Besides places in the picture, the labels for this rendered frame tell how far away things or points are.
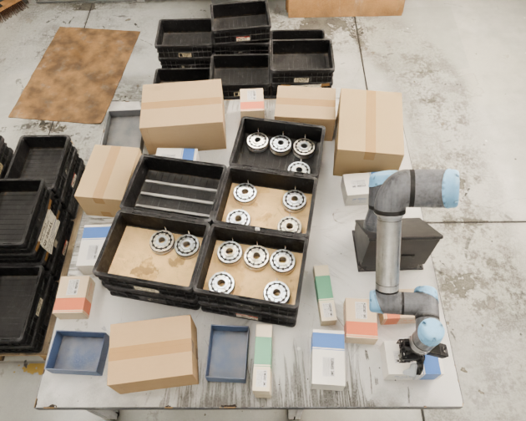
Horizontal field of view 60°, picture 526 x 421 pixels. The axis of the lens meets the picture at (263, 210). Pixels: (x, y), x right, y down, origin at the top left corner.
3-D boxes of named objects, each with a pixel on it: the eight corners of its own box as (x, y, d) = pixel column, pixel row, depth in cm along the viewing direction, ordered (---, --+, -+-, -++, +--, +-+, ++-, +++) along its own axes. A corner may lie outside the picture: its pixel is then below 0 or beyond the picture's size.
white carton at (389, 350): (431, 347, 177) (437, 340, 169) (437, 379, 171) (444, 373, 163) (379, 347, 177) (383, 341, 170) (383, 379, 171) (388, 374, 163)
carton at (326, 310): (312, 271, 197) (313, 266, 192) (326, 271, 197) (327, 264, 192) (320, 326, 184) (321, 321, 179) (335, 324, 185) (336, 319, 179)
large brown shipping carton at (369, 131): (336, 116, 246) (341, 88, 229) (392, 120, 243) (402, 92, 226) (332, 175, 225) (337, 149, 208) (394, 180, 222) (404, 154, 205)
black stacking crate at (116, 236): (214, 237, 195) (210, 223, 185) (195, 301, 179) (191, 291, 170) (126, 223, 200) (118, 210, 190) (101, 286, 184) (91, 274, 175)
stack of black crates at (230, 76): (270, 91, 336) (270, 53, 307) (270, 121, 320) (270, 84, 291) (216, 92, 336) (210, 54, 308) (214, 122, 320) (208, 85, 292)
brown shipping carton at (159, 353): (196, 327, 185) (190, 314, 172) (199, 383, 174) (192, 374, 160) (122, 337, 184) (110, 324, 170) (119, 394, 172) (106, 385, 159)
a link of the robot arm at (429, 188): (398, 174, 186) (411, 167, 133) (437, 174, 183) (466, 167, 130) (397, 203, 187) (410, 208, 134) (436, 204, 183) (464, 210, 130)
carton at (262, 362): (256, 328, 178) (255, 323, 173) (272, 329, 178) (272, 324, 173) (253, 393, 166) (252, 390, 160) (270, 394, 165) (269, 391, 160)
